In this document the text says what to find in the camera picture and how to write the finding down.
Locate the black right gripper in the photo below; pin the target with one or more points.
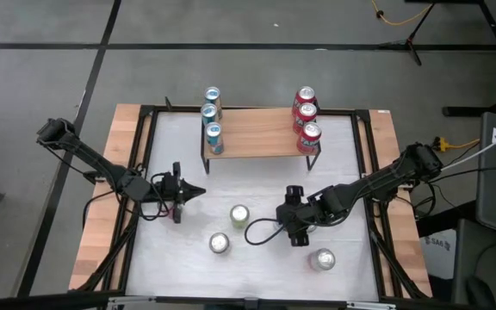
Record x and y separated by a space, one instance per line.
295 215

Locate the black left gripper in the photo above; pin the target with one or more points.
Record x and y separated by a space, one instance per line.
166 189

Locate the red Coca-Cola can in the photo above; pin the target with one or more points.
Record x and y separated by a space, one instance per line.
167 212

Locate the green Sanzo can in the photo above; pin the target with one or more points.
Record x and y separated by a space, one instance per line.
239 213

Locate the blue silver Red Bull can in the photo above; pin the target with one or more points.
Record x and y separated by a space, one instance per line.
212 93
208 111
213 129

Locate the orange-red Fanta can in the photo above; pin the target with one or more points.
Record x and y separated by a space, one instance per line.
307 110
311 130
305 93

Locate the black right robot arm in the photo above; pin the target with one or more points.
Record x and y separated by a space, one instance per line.
373 183

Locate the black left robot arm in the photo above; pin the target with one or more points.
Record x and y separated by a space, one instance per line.
97 161

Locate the wooden shelf with black legs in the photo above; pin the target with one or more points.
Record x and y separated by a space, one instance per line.
261 133

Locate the white printed box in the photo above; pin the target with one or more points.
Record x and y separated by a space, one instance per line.
439 258

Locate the yellow power plug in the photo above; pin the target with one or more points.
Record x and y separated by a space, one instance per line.
442 144

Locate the dark grey desk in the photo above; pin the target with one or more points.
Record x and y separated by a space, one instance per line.
480 258

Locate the black tripod stand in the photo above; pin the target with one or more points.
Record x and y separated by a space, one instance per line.
410 43

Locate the silver metal bracket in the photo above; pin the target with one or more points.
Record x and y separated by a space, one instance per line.
370 306
132 300

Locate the black desk frame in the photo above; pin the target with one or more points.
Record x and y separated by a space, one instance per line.
463 111

